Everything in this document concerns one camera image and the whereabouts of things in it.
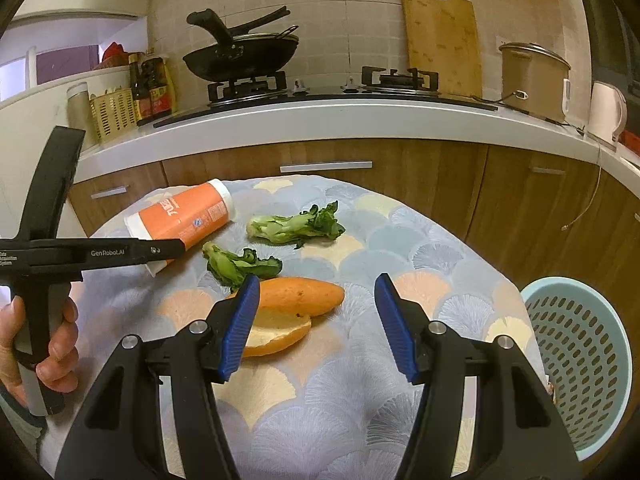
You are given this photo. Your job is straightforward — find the black wok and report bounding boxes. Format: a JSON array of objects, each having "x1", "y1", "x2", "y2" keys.
[{"x1": 182, "y1": 8, "x2": 301, "y2": 83}]

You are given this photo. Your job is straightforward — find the wooden cutting board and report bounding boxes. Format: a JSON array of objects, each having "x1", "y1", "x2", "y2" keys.
[{"x1": 399, "y1": 0, "x2": 484, "y2": 102}]

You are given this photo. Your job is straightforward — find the orange sweet potato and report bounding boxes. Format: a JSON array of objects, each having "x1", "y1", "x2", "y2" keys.
[{"x1": 227, "y1": 276, "x2": 346, "y2": 317}]

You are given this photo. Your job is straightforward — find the brown rice cooker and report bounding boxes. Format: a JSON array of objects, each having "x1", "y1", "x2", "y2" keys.
[{"x1": 498, "y1": 42, "x2": 573, "y2": 124}]

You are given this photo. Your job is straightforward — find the green bok choy piece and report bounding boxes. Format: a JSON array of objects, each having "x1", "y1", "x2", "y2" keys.
[
  {"x1": 247, "y1": 201, "x2": 346, "y2": 250},
  {"x1": 201, "y1": 241, "x2": 284, "y2": 295}
]

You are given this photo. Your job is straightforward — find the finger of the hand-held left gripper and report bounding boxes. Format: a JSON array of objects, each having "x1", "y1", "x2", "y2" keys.
[{"x1": 135, "y1": 240, "x2": 187, "y2": 263}]

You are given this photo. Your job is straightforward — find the wooden base cabinets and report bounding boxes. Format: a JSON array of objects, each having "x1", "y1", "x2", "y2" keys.
[{"x1": 67, "y1": 137, "x2": 640, "y2": 341}]

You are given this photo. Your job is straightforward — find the dark sauce bottle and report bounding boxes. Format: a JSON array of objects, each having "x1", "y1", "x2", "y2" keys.
[
  {"x1": 128, "y1": 53, "x2": 151, "y2": 127},
  {"x1": 141, "y1": 55, "x2": 173, "y2": 118}
]

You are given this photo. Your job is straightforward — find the beige hanging cable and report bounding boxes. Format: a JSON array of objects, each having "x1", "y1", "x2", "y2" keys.
[{"x1": 561, "y1": 142, "x2": 603, "y2": 232}]

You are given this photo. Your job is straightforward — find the orange white plastic bottle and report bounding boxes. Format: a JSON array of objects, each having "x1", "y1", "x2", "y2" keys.
[{"x1": 124, "y1": 178, "x2": 236, "y2": 277}]

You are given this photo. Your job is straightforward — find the person's left hand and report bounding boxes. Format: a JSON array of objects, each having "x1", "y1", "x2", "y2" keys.
[{"x1": 0, "y1": 296, "x2": 81, "y2": 406}]

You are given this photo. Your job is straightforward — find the black glass gas stove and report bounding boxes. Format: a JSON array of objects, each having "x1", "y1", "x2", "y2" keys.
[{"x1": 152, "y1": 67, "x2": 501, "y2": 129}]

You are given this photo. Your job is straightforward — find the teal plastic perforated basket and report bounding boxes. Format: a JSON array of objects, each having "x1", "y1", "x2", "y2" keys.
[{"x1": 520, "y1": 276, "x2": 634, "y2": 462}]

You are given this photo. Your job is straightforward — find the black power cable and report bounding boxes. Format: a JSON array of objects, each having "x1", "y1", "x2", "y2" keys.
[{"x1": 472, "y1": 89, "x2": 586, "y2": 133}]

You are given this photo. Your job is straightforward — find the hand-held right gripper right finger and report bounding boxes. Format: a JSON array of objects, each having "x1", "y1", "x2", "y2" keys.
[{"x1": 374, "y1": 273, "x2": 584, "y2": 480}]

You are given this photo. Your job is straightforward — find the dark window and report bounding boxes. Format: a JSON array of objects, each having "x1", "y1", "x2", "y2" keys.
[{"x1": 570, "y1": 0, "x2": 640, "y2": 126}]

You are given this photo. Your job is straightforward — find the white electric kettle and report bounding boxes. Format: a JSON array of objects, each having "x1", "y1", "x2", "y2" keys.
[{"x1": 587, "y1": 80, "x2": 628, "y2": 148}]

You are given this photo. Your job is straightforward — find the beige cylinder jar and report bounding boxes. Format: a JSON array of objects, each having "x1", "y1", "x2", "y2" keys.
[{"x1": 66, "y1": 81, "x2": 92, "y2": 150}]

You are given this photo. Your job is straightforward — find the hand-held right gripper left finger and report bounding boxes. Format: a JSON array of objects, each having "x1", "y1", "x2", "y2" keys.
[{"x1": 54, "y1": 274, "x2": 261, "y2": 480}]

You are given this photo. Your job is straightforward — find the red bag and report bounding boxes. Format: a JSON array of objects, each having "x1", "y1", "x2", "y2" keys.
[{"x1": 101, "y1": 42, "x2": 130, "y2": 67}]

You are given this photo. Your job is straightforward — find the yellow plastic basket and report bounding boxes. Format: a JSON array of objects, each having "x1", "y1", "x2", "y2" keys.
[{"x1": 89, "y1": 91, "x2": 139, "y2": 142}]

